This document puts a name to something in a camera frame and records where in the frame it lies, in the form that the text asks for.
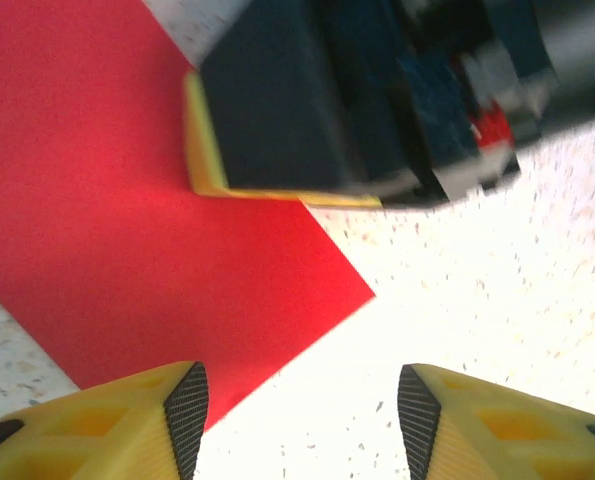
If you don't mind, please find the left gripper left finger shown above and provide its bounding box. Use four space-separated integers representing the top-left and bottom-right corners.
0 360 211 480

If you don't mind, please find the red paper sheet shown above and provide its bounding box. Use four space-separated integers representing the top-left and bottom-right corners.
0 0 377 434

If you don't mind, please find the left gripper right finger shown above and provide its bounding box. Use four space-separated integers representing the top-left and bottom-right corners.
397 364 595 480

